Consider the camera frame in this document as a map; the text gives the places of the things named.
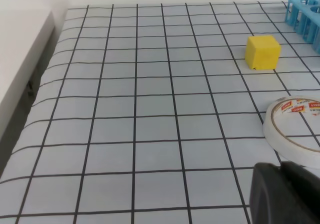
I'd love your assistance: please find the yellow foam cube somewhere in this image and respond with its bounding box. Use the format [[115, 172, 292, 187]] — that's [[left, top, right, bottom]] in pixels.
[[244, 35, 281, 70]]

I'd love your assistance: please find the white grid-pattern cloth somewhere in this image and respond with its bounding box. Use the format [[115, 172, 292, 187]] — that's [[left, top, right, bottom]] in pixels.
[[0, 2, 320, 224]]

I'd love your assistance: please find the blue test tube rack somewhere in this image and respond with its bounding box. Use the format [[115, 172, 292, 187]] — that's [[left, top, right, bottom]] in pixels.
[[284, 0, 320, 53]]

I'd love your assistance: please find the white tape roll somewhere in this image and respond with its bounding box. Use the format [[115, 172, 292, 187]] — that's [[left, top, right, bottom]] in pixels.
[[263, 96, 320, 169]]

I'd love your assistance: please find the white ledge at table side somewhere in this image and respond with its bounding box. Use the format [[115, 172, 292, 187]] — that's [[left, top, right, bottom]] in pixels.
[[0, 0, 69, 135]]

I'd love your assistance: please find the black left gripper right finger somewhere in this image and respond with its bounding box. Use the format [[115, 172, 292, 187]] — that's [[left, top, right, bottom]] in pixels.
[[280, 161, 320, 224]]

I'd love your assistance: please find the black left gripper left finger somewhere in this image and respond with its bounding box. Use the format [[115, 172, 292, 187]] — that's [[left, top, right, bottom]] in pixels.
[[249, 162, 300, 224]]

